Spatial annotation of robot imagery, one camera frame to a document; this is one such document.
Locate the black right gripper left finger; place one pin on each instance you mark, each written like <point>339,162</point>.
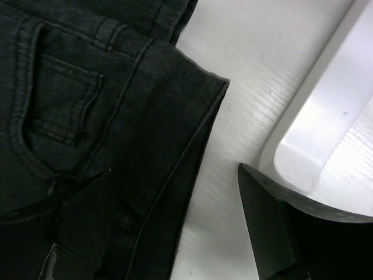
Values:
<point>82,229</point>

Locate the white clothes rack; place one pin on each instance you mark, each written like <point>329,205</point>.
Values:
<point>333,95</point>

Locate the black denim trousers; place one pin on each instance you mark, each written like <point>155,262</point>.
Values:
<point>89,86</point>

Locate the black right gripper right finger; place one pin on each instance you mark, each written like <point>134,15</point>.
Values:
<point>295,237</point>

